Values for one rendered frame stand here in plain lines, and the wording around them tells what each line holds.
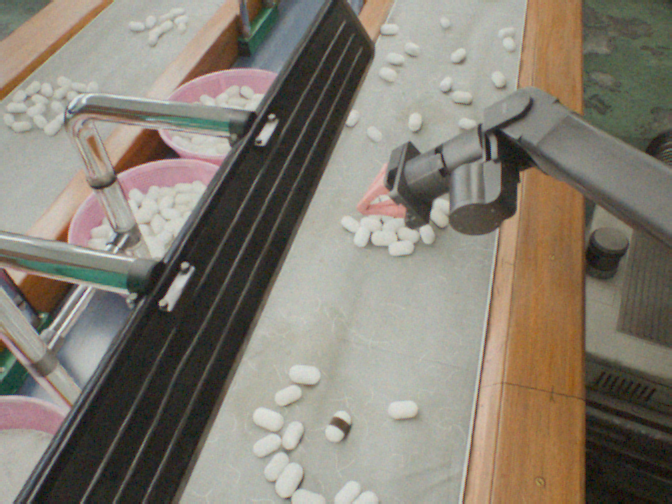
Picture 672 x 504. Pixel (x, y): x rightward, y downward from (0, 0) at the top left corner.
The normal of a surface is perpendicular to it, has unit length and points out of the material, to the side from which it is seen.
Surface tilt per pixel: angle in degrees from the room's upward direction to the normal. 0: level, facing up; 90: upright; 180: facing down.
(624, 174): 43
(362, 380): 0
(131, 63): 0
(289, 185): 58
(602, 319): 0
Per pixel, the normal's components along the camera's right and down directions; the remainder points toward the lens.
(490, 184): -0.66, -0.48
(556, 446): -0.04, -0.66
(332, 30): 0.80, -0.21
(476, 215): -0.11, 0.82
